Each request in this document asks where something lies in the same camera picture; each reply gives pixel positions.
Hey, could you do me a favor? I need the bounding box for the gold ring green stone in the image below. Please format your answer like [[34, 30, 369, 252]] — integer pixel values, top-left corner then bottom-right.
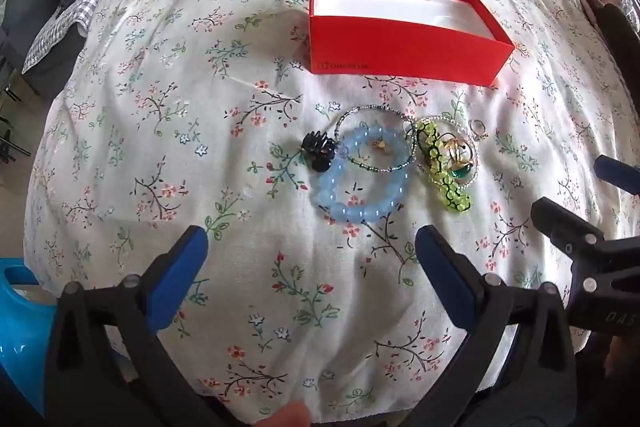
[[445, 159, 476, 184]]

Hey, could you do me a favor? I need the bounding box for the black flower hair clip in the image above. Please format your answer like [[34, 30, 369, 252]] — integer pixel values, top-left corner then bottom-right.
[[301, 130, 343, 172]]

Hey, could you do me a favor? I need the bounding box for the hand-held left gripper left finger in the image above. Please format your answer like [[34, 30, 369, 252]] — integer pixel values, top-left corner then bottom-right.
[[44, 224, 231, 427]]

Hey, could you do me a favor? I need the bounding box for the blue bead bracelet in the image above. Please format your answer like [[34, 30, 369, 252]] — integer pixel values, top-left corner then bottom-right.
[[312, 123, 413, 224]]

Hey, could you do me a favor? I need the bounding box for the blue plastic container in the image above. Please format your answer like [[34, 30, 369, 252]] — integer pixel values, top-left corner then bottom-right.
[[0, 258, 58, 388]]

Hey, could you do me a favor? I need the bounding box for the floral bedsheet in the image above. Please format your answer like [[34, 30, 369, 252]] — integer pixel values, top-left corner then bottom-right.
[[22, 0, 640, 423]]

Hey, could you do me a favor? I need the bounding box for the checkered sheet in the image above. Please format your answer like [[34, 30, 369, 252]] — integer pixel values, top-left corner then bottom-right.
[[22, 0, 108, 75]]

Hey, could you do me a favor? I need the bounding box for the person's left hand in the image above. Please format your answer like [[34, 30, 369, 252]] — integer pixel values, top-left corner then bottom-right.
[[267, 401, 312, 427]]

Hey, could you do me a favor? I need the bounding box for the grey chair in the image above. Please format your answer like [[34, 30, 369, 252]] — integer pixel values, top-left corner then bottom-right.
[[0, 0, 86, 92]]

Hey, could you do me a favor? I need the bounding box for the dark cloth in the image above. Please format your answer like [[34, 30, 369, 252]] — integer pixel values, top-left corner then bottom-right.
[[580, 0, 640, 108]]

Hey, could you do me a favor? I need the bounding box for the gold wire ring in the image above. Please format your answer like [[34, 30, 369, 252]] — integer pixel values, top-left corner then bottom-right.
[[437, 136, 473, 162]]

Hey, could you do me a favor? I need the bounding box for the red cardboard box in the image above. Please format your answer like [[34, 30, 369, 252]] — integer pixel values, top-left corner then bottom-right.
[[308, 0, 516, 86]]

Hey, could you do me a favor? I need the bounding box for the thin green beaded bracelet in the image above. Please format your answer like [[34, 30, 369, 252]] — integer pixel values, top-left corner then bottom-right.
[[336, 105, 420, 172]]

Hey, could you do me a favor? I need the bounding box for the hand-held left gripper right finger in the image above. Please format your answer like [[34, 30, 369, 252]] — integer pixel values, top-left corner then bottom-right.
[[415, 224, 591, 427]]

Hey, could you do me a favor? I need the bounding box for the green bead bracelet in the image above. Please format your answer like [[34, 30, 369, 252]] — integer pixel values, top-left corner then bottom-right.
[[416, 118, 473, 215]]

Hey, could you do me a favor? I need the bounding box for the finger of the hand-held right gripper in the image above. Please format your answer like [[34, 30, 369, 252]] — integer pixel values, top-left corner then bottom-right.
[[595, 155, 640, 198], [531, 199, 640, 280]]

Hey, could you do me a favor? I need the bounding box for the pearl bracelet with gold rings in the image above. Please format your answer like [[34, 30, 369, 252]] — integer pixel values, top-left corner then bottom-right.
[[417, 113, 480, 188]]

